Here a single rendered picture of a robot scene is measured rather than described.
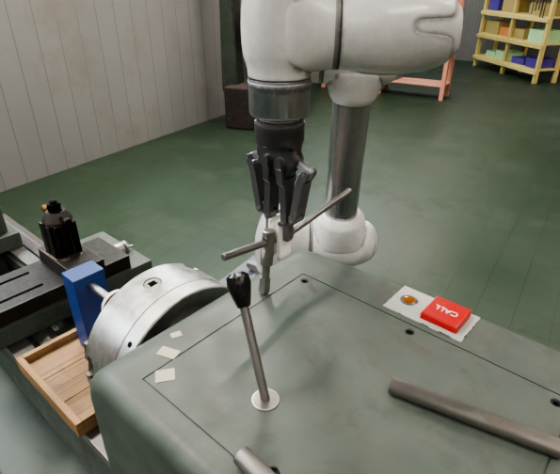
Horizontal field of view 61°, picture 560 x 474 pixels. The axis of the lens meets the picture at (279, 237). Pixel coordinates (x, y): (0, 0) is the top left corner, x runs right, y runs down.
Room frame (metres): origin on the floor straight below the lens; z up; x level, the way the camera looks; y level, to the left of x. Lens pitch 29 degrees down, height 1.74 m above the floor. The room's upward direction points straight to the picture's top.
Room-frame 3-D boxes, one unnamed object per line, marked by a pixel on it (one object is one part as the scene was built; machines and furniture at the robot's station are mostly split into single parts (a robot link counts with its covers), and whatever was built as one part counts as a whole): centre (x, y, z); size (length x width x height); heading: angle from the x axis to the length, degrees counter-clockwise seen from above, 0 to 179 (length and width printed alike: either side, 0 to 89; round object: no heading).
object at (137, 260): (1.20, 0.70, 0.90); 0.53 x 0.30 x 0.06; 138
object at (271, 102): (0.69, 0.00, 1.58); 0.09 x 0.09 x 0.06
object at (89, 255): (1.18, 0.62, 1.00); 0.20 x 0.10 x 0.05; 48
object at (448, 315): (0.60, -0.27, 1.26); 0.06 x 0.06 x 0.02; 48
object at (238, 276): (0.50, 0.05, 1.38); 0.04 x 0.03 x 0.05; 48
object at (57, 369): (0.91, 0.42, 0.89); 0.36 x 0.30 x 0.04; 138
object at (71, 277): (0.95, 0.48, 1.00); 0.08 x 0.06 x 0.23; 138
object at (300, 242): (1.37, -0.01, 0.97); 0.18 x 0.16 x 0.22; 87
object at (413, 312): (0.61, -0.25, 1.23); 0.13 x 0.08 x 0.06; 48
